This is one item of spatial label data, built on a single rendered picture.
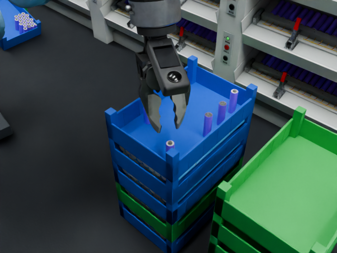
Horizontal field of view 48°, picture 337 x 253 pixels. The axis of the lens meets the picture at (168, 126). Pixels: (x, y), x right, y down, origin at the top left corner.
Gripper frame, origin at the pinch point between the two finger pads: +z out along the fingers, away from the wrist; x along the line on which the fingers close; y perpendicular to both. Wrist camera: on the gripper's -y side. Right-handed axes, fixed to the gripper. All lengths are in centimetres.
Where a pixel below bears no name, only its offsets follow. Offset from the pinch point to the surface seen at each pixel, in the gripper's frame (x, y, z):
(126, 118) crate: 6.1, 15.0, 4.1
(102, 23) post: -3, 110, 4
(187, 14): -28, 65, -6
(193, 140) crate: -7.2, 6.0, 8.4
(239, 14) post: -38, 45, -8
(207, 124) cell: -10.2, 4.5, 4.2
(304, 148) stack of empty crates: -29.8, -3.6, 11.0
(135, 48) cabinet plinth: -14, 100, 15
